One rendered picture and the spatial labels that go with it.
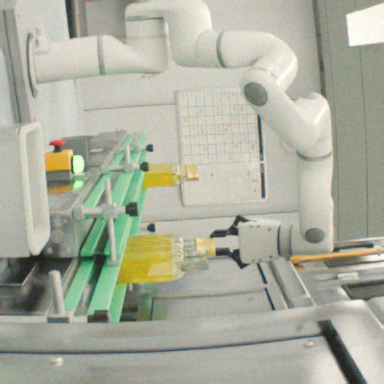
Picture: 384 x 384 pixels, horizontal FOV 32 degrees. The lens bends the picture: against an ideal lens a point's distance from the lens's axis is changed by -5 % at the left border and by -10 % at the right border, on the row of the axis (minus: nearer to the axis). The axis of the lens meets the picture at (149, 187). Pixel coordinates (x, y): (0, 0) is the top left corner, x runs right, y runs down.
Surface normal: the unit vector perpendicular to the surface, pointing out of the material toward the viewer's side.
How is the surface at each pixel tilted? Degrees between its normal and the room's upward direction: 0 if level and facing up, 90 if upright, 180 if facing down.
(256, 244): 110
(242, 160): 90
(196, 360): 90
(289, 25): 90
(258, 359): 90
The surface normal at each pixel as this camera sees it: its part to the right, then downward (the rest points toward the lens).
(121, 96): -0.04, 0.16
